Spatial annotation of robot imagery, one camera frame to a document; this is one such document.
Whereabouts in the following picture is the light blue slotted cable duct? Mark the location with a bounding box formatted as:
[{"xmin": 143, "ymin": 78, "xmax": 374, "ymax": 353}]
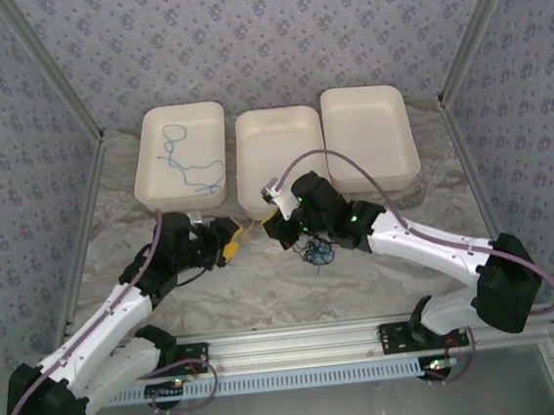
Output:
[{"xmin": 100, "ymin": 355, "xmax": 430, "ymax": 410}]

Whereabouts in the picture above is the black mounting plate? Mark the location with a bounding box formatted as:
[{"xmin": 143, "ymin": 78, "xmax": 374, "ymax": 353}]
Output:
[
  {"xmin": 376, "ymin": 319, "xmax": 422, "ymax": 355},
  {"xmin": 174, "ymin": 340, "xmax": 211, "ymax": 375}
]

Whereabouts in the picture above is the grey metal panel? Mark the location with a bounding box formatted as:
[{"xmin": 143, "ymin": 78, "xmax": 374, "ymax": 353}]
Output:
[{"xmin": 9, "ymin": 340, "xmax": 554, "ymax": 415}]

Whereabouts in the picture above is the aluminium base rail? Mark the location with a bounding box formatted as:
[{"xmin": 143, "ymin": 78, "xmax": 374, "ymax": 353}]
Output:
[{"xmin": 32, "ymin": 296, "xmax": 554, "ymax": 392}]

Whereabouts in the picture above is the aluminium frame post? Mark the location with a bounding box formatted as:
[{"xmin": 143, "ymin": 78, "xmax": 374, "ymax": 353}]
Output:
[
  {"xmin": 427, "ymin": 0, "xmax": 538, "ymax": 107},
  {"xmin": 0, "ymin": 0, "xmax": 105, "ymax": 149}
]

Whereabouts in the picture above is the purple cable loop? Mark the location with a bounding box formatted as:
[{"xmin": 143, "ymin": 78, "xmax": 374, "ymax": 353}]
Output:
[
  {"xmin": 137, "ymin": 355, "xmax": 223, "ymax": 415},
  {"xmin": 419, "ymin": 328, "xmax": 480, "ymax": 386}
]

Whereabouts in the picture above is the black controller board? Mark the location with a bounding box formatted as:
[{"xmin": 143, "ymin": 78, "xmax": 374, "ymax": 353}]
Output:
[
  {"xmin": 421, "ymin": 354, "xmax": 460, "ymax": 377},
  {"xmin": 144, "ymin": 376, "xmax": 189, "ymax": 402}
]

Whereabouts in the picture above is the aluminium table edge rail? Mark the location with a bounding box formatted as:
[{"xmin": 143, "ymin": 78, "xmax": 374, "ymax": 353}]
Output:
[
  {"xmin": 33, "ymin": 133, "xmax": 126, "ymax": 355},
  {"xmin": 441, "ymin": 94, "xmax": 533, "ymax": 311}
]

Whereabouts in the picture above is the yellow cable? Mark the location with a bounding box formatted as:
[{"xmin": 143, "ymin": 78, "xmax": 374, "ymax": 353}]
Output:
[{"xmin": 237, "ymin": 211, "xmax": 286, "ymax": 264}]

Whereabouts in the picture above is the cream plastic tray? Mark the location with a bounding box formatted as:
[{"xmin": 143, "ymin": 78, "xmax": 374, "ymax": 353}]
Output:
[
  {"xmin": 318, "ymin": 80, "xmax": 423, "ymax": 197},
  {"xmin": 126, "ymin": 99, "xmax": 234, "ymax": 216},
  {"xmin": 228, "ymin": 104, "xmax": 333, "ymax": 223}
]

